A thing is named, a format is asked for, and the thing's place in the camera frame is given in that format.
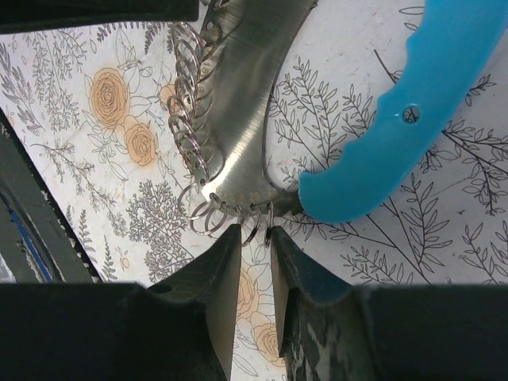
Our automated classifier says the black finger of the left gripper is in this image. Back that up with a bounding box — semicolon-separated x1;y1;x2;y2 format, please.
1;0;198;34

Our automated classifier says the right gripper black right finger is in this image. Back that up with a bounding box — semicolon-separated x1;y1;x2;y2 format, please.
271;227;507;380

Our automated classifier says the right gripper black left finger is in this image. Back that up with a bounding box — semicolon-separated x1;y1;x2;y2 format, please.
1;225;241;380

